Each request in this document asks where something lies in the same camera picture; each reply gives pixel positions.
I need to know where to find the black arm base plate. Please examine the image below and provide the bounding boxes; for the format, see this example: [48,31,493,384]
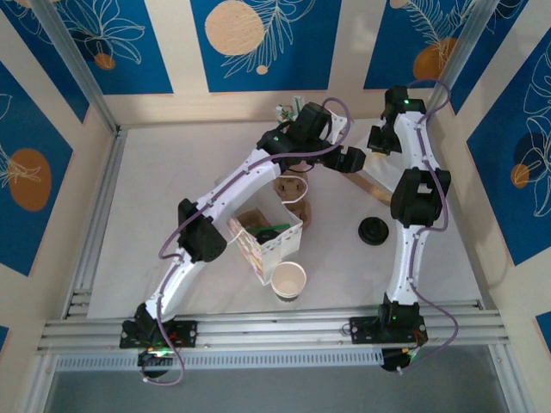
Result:
[119,319,200,350]
[349,315,429,346]

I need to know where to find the brown cardboard napkin tray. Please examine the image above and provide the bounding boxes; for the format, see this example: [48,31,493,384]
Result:
[342,128,402,208]

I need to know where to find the grey slotted cable duct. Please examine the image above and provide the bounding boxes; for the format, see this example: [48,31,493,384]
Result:
[54,347,386,373]

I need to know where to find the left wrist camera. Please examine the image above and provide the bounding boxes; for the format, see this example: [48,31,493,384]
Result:
[322,112,348,145]

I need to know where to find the white paper bag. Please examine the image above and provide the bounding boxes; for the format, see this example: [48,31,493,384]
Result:
[222,173,310,287]

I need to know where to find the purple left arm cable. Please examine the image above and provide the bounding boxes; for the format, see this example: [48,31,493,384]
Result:
[140,97,354,385]

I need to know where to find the aluminium frame post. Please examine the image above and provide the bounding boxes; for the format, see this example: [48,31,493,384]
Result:
[421,0,505,130]
[32,0,121,136]

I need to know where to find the black white paper cup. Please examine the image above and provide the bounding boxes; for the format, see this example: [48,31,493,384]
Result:
[269,261,308,303]

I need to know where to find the aluminium frame rail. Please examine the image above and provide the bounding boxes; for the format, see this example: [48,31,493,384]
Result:
[36,300,511,356]

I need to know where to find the white paper napkins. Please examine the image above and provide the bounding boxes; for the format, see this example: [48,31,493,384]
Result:
[364,136,400,193]

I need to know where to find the aluminium side rail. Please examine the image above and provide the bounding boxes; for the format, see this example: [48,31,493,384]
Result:
[422,123,497,311]
[63,126,129,317]

